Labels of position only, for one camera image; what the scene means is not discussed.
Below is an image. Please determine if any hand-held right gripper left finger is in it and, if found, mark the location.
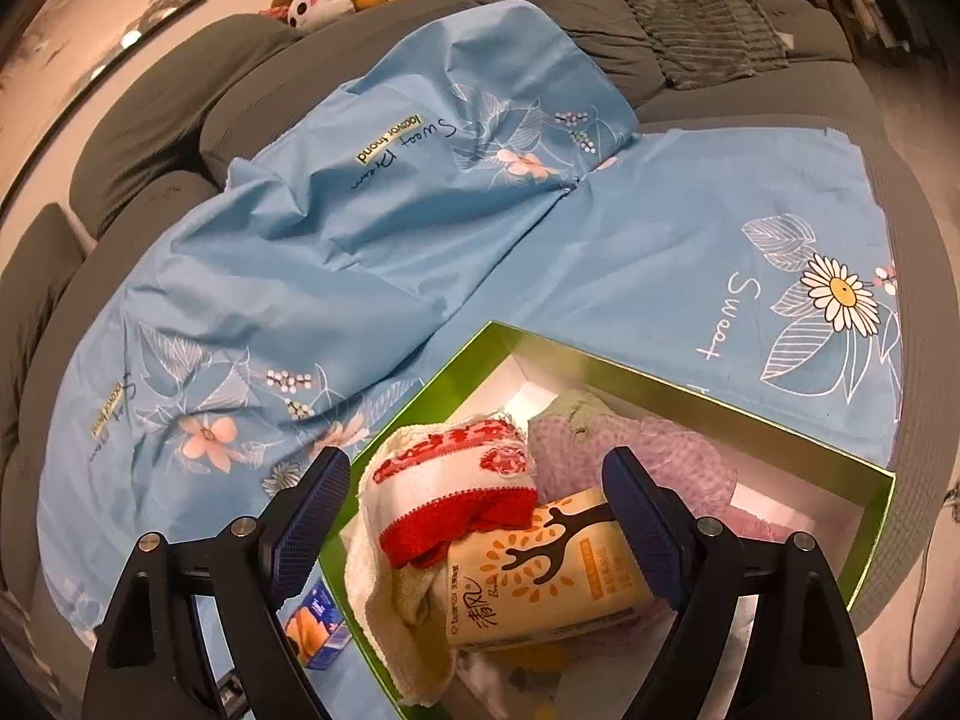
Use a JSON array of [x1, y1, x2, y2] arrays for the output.
[[81, 446, 353, 720]]

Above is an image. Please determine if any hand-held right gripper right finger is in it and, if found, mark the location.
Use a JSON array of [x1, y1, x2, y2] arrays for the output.
[[600, 446, 871, 720]]

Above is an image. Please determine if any purple knitted cloth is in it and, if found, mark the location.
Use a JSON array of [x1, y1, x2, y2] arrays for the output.
[[529, 409, 740, 520]]

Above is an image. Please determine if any white knitted hat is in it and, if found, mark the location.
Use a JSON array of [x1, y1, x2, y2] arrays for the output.
[[345, 424, 466, 706]]

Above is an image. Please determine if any cream tree print tissue pack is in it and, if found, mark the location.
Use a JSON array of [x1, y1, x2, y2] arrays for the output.
[[446, 486, 653, 652]]

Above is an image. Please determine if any green cardboard box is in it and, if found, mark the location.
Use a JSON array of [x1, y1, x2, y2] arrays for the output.
[[315, 321, 897, 720]]

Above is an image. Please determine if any red white sock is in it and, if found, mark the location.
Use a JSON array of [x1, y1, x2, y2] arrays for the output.
[[367, 412, 541, 569]]

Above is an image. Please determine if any blue orange tissue pack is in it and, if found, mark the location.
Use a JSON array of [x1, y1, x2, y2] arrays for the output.
[[281, 579, 352, 672]]

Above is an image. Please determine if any blue floral bed sheet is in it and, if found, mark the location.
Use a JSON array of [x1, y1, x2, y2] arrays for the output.
[[37, 0, 901, 691]]

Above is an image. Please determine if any grey sofa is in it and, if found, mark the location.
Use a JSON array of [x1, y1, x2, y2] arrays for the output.
[[0, 0, 960, 638]]

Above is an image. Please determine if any grey ribbed blanket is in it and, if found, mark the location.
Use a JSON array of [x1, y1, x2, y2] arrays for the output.
[[615, 0, 788, 91]]

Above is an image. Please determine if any framed wall picture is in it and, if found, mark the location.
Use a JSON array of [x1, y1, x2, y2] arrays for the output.
[[0, 0, 207, 137]]

